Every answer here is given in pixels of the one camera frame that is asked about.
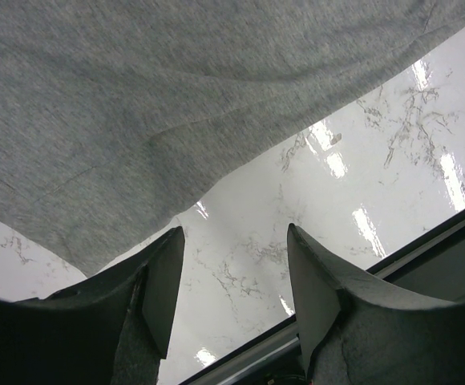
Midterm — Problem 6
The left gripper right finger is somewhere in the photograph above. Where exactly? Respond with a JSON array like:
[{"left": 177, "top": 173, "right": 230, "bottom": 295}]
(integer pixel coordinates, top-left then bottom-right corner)
[{"left": 287, "top": 225, "right": 465, "bottom": 384}]

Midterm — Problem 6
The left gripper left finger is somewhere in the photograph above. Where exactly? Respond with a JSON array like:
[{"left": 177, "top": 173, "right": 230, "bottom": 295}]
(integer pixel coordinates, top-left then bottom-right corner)
[{"left": 0, "top": 227, "right": 185, "bottom": 384}]

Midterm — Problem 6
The grey t shirt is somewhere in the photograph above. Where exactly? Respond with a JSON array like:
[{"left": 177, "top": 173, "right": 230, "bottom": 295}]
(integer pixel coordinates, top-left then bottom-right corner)
[{"left": 0, "top": 1, "right": 465, "bottom": 275}]

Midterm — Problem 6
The aluminium frame rail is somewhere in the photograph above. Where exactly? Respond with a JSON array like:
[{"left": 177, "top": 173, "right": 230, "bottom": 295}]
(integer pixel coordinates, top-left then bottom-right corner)
[{"left": 183, "top": 315, "right": 301, "bottom": 385}]

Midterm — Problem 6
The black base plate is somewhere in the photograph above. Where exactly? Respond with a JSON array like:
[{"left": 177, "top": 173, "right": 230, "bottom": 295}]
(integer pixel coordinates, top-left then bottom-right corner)
[{"left": 367, "top": 209, "right": 465, "bottom": 302}]

